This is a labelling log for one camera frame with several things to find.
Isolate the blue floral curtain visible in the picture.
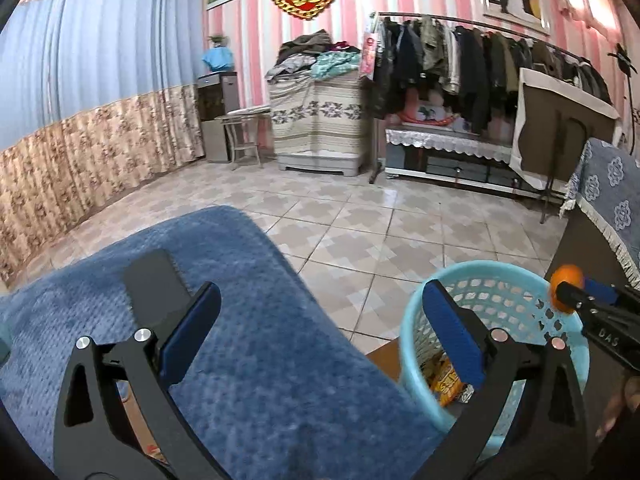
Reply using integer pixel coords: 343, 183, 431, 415
0, 0, 206, 286

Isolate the blue patterned fringed cloth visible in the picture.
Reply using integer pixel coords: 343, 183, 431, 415
560, 137, 640, 291

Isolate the black tripod stand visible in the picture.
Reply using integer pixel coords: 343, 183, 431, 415
607, 42, 640, 156

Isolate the cloth covered cabinet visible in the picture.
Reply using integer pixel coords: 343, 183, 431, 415
269, 72, 373, 177

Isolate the brown cardboard piece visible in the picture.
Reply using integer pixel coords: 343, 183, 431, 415
365, 342, 402, 382

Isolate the row of hanging clothes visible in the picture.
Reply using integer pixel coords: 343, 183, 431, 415
372, 15, 613, 133

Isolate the pink hanging bag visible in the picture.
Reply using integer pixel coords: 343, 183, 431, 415
361, 15, 381, 81

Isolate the black flat case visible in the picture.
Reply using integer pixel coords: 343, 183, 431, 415
122, 249, 193, 341

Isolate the white lace cloth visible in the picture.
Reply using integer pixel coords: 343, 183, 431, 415
385, 128, 516, 163

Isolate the person's right hand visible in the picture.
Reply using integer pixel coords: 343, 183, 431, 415
595, 374, 640, 441

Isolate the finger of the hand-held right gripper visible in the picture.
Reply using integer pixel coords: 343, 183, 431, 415
582, 276, 640, 307
555, 281, 601, 321

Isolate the low dark cabinet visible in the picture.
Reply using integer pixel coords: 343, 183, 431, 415
384, 127, 566, 198

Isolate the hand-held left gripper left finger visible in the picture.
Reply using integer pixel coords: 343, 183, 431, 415
54, 281, 236, 480

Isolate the brown board on stand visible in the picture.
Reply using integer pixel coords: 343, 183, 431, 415
510, 67, 623, 223

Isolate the small metal table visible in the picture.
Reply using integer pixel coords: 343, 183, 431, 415
215, 109, 271, 170

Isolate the pile of clothes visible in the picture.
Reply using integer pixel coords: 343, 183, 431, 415
265, 30, 362, 82

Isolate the blue knitted rug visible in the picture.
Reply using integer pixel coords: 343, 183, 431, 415
0, 205, 446, 480

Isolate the brown wooden cabinet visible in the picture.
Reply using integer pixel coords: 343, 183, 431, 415
545, 205, 640, 292

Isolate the yellow snack packet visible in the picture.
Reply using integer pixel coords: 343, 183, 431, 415
422, 352, 476, 408

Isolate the blue bottle cover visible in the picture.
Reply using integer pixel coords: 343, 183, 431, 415
201, 46, 235, 73

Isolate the metal clothes rack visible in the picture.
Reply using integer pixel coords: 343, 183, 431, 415
369, 11, 621, 183

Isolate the light blue plastic basket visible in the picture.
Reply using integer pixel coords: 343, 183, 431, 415
398, 260, 591, 448

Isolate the red curved toy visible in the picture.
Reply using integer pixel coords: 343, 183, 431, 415
400, 110, 458, 129

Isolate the grey water dispenser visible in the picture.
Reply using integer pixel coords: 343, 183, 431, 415
196, 71, 238, 163

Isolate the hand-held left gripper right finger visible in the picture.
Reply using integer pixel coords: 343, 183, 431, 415
422, 280, 597, 480

